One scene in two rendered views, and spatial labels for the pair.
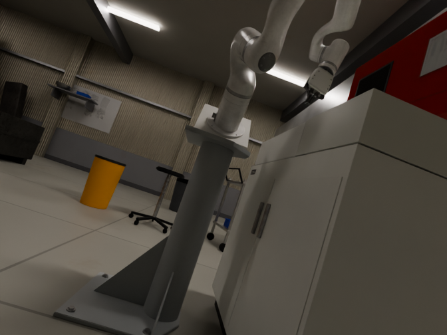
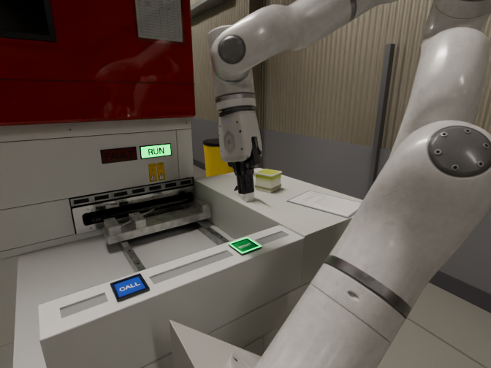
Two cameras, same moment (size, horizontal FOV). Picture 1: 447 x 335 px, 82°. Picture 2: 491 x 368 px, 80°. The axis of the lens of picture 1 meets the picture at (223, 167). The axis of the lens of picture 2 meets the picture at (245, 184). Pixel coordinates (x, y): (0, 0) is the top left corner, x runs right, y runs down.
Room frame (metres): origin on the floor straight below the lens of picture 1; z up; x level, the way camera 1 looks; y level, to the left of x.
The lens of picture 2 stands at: (1.39, 0.27, 1.30)
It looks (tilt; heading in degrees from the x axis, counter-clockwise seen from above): 17 degrees down; 242
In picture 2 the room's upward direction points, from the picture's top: straight up
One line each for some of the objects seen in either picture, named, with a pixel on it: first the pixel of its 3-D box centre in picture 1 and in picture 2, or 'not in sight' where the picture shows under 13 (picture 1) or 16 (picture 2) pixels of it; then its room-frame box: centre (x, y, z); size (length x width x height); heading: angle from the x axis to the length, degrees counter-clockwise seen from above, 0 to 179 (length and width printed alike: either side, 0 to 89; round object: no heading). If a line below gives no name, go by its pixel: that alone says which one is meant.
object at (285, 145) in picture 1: (283, 151); (197, 293); (1.23, -0.25, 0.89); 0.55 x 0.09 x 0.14; 8
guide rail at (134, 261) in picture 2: not in sight; (134, 261); (1.33, -0.54, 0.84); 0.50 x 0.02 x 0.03; 98
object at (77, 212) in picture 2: not in sight; (140, 207); (1.26, -0.83, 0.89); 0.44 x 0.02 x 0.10; 8
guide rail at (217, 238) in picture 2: not in sight; (215, 236); (1.06, -0.58, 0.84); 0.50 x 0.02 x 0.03; 98
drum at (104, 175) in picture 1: (102, 182); not in sight; (3.11, 1.30, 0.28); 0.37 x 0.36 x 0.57; 4
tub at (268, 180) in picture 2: not in sight; (268, 180); (0.84, -0.60, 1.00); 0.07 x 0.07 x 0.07; 26
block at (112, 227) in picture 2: not in sight; (112, 225); (1.37, -0.69, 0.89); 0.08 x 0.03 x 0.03; 98
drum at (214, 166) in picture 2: not in sight; (222, 169); (-0.06, -3.12, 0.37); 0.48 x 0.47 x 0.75; 94
